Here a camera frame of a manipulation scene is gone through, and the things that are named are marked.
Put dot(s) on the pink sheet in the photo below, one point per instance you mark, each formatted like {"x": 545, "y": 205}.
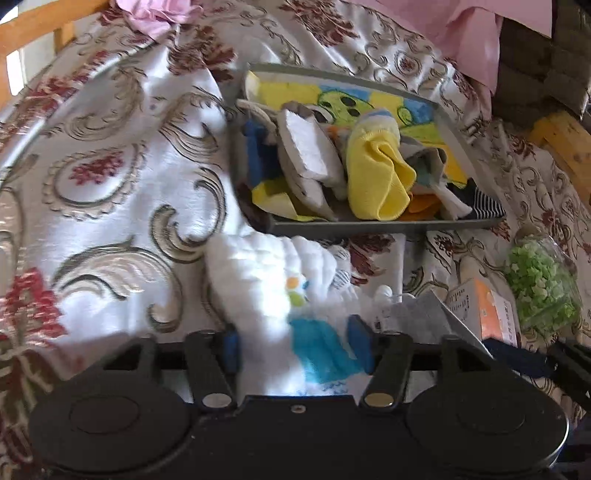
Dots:
{"x": 461, "y": 37}

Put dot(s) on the floral bedspread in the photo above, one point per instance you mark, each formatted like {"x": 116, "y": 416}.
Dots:
{"x": 115, "y": 184}

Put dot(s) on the grey tray with cartoon print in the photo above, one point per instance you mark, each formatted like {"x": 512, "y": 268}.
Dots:
{"x": 295, "y": 92}

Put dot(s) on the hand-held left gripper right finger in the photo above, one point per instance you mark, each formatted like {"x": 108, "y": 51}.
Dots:
{"x": 362, "y": 344}

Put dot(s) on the bag of green pieces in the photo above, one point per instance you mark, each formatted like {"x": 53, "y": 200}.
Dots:
{"x": 540, "y": 281}

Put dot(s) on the orange white box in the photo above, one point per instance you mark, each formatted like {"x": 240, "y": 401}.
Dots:
{"x": 485, "y": 309}

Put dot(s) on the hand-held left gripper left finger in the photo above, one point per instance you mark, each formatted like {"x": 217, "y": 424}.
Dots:
{"x": 231, "y": 353}

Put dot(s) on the blue yellow sock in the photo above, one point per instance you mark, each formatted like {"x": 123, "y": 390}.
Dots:
{"x": 261, "y": 152}

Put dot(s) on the brown puffer jacket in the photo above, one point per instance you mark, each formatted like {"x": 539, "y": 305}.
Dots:
{"x": 545, "y": 55}

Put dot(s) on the white muslin cloth blue print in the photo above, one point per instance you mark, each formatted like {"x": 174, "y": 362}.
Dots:
{"x": 258, "y": 277}

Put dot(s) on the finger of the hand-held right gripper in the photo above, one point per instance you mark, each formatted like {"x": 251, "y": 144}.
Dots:
{"x": 521, "y": 360}

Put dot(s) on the wooden bed rail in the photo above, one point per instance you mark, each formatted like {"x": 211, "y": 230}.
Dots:
{"x": 37, "y": 32}

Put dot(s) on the black striped sock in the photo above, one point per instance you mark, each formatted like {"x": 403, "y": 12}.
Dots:
{"x": 480, "y": 203}

